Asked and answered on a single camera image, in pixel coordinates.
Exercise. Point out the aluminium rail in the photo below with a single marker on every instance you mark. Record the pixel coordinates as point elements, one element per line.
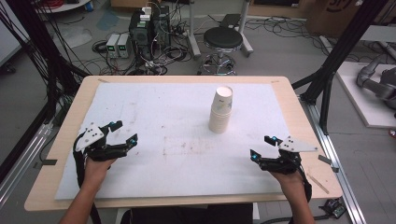
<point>336,161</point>
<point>21,165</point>

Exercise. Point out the white round table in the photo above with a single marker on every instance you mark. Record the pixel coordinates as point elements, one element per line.
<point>62,5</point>

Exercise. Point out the black metal frame post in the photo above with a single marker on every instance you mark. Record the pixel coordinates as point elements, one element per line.
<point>40,53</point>
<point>342,46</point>

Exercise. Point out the white floor board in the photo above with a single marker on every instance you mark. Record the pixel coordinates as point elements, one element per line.
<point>364,105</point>

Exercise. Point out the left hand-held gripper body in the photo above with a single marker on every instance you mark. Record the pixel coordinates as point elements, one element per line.
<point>93,137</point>

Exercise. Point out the white table mat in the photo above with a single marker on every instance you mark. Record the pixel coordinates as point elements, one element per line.
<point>174,155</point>

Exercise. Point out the person's left hand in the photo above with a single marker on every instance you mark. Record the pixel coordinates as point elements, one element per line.
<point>96,172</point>

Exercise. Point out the white board panel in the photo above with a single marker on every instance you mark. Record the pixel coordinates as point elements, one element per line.
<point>7,34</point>

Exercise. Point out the white stand leg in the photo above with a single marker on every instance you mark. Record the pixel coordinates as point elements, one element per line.
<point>246,34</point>
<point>193,34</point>

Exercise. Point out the stack of white paper cups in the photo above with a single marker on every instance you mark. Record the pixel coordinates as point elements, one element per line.
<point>221,110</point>

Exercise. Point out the black round stool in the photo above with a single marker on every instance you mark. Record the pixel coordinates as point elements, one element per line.
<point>222,39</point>

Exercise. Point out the small black floor device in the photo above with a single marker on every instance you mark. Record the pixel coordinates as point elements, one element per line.
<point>334,207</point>

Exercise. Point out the grey bench power supply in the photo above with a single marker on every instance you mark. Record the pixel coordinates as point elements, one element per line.
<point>112,46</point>
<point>124,46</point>

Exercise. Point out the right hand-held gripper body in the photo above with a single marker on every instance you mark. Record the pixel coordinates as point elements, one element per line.
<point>285,161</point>

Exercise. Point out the grey tape strip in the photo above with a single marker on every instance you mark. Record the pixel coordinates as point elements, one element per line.
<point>327,161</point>

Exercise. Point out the person's dark clothing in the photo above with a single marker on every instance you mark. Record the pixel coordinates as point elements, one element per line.
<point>190,214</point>

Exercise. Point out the brown cardboard box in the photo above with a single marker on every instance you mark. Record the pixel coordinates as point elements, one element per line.
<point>336,17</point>

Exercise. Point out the thin wooden stick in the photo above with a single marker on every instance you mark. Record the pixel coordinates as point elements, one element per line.
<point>318,183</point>

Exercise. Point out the black tape strip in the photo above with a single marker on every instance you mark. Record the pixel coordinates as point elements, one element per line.
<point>49,162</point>

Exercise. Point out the white power adapter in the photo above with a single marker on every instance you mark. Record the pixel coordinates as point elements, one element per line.
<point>146,13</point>

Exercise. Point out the black computer tower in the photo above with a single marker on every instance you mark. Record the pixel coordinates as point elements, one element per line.
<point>162,26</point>
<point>140,35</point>

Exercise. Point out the person's right hand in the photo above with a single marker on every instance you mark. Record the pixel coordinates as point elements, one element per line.
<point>289,182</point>

